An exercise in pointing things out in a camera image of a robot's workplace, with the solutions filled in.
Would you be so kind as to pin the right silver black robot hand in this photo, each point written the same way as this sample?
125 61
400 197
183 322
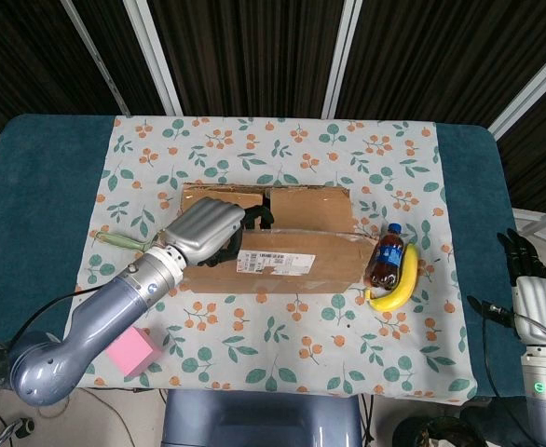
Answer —
541 312

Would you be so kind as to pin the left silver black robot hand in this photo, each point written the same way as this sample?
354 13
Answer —
203 228

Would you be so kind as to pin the brown cardboard box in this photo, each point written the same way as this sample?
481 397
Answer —
310 209

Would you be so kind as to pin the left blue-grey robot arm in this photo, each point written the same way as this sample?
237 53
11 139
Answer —
105 316

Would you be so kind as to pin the floral leaf print tablecloth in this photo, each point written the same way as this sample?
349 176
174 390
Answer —
273 335

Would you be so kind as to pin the yellow banana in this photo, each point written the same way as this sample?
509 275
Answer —
405 284

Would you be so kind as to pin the pink cube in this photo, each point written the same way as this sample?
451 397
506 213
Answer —
135 354

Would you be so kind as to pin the cola bottle blue label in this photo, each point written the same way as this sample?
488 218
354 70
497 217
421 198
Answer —
388 256

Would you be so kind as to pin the black round bin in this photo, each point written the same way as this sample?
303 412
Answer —
433 435

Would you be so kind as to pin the teal table cover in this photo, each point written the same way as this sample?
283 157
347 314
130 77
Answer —
45 186

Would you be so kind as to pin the blue-grey robot torso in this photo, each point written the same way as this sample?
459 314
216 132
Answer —
259 419

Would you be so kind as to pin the small black floor device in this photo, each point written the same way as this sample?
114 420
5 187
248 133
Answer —
23 426

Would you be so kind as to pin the white metal frame rail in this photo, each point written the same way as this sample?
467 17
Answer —
543 223

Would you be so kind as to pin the wide white frame post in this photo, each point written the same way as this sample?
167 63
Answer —
154 56

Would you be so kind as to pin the thin white frame post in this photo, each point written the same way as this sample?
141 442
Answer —
95 56

